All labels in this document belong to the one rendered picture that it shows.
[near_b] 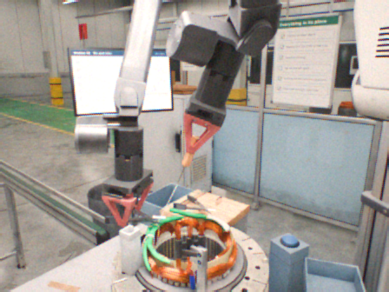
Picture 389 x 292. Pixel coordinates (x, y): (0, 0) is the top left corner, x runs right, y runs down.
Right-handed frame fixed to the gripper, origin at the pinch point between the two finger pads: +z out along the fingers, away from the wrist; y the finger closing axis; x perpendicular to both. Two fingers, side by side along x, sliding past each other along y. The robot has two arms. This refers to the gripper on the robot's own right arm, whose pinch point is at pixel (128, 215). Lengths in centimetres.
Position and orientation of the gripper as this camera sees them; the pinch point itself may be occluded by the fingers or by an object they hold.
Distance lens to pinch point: 67.1
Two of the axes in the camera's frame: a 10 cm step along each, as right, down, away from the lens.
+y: -3.0, 2.5, -9.2
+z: -0.6, 9.6, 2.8
